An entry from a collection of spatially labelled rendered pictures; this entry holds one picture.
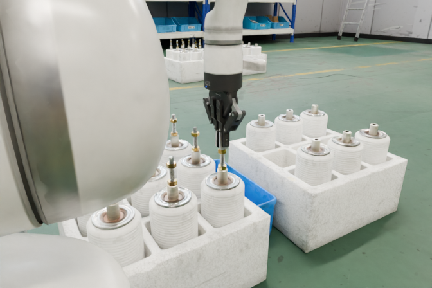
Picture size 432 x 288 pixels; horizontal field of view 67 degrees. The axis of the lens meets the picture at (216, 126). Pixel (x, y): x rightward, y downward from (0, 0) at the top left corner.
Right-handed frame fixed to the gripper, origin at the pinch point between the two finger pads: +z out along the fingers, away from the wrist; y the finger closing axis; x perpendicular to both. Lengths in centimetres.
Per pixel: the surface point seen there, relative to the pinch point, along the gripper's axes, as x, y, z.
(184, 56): 86, -201, 12
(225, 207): -1.8, 4.3, 13.6
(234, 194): 0.2, 4.8, 10.7
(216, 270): -5.9, 7.9, 25.0
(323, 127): 54, -20, 14
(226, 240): -3.7, 7.8, 18.5
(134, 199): -16.6, -10.2, 14.8
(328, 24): 581, -481, 6
